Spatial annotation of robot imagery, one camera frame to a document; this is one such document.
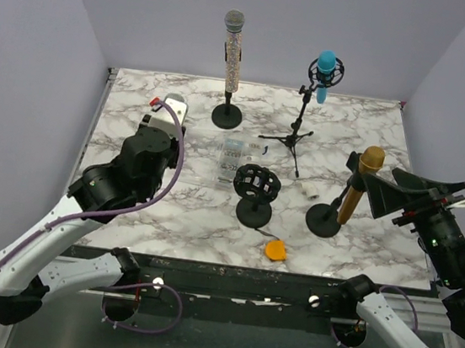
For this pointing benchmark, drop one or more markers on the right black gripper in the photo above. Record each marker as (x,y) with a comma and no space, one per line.
(385,194)

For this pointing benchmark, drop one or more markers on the gold microphone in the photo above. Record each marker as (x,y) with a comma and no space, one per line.
(360,164)

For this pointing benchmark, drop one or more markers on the shock mount round base stand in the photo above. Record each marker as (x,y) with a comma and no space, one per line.
(257,187)

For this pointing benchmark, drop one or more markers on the silver microphone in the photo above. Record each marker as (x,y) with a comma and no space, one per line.
(176,97)

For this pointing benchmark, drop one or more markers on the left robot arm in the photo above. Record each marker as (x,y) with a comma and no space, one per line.
(144,172)

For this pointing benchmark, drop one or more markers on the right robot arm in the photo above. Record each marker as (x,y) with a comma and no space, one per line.
(361,296)

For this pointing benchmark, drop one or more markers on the blue microphone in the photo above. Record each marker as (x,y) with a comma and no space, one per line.
(326,66)

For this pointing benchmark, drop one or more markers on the round base stand, glitter mic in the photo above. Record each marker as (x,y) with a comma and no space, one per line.
(227,115)

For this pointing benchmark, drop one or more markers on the glitter microphone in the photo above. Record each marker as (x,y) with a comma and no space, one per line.
(234,22)

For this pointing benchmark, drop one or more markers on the small white adapter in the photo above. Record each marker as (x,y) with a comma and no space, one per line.
(309,191)

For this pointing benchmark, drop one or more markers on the orange tape measure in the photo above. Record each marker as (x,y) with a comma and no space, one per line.
(275,250)

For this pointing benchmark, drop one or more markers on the clear screw organizer box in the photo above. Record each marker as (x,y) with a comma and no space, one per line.
(234,152)

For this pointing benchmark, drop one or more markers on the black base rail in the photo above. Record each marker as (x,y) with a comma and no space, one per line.
(264,298)

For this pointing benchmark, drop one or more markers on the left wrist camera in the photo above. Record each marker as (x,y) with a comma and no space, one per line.
(159,117)

